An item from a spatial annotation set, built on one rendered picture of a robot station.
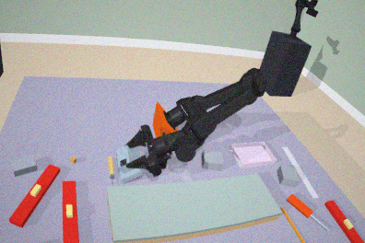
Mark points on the white flat bar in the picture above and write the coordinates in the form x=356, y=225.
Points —
x=300, y=172

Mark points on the orange-handled awl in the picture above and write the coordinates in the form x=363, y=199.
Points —
x=300, y=206

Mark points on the red long rectangular bar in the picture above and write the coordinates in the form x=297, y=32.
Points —
x=70, y=225
x=343, y=222
x=34, y=196

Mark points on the yellow-handled awl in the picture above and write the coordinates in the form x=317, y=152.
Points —
x=111, y=168

